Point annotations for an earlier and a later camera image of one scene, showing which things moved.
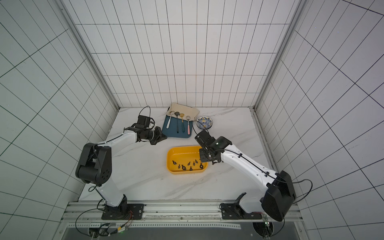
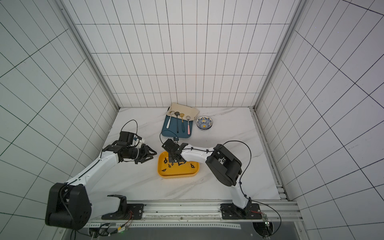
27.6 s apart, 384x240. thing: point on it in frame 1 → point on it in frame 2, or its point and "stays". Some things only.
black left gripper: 160,136 → 141,160
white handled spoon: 171,113 stays
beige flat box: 187,111 stays
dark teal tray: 172,130 stays
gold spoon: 181,115 stays
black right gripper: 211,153 → 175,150
